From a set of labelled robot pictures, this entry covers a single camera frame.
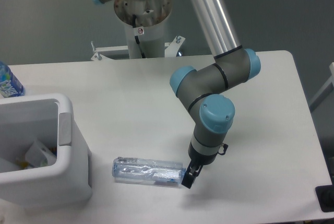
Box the white base bracket with bolts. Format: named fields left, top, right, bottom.
left=90, top=36, right=186, bottom=61

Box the crushed clear plastic bottle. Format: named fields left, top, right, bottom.
left=112, top=157, right=186, bottom=186

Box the white frame at right edge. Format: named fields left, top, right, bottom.
left=308, top=62, right=333, bottom=113

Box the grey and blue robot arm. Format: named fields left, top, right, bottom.
left=93, top=0, right=261, bottom=188

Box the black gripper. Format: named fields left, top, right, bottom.
left=181, top=147, right=217, bottom=189

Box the black cable on pedestal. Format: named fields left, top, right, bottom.
left=132, top=14, right=146, bottom=58

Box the black clamp at table edge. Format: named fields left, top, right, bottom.
left=315, top=185, right=333, bottom=213

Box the white trash can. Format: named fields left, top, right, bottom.
left=1, top=93, right=92, bottom=207

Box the blue labelled drink bottle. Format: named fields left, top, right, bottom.
left=1, top=62, right=25, bottom=98

